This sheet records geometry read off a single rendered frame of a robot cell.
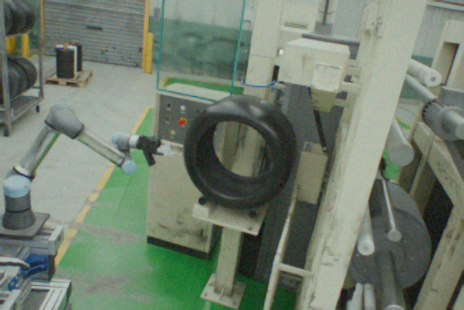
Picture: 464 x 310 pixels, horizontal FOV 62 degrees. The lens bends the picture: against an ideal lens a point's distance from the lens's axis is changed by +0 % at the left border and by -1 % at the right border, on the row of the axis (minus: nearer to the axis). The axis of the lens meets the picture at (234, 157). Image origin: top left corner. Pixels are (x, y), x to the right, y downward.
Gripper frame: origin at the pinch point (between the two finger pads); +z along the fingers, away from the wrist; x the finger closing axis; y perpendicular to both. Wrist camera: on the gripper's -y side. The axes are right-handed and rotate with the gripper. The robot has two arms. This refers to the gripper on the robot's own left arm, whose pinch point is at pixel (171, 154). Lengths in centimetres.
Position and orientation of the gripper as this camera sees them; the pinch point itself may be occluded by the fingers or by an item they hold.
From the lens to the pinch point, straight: 214.4
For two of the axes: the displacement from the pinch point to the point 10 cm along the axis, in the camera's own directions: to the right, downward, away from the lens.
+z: 9.6, 2.2, -1.9
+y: 1.4, -9.2, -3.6
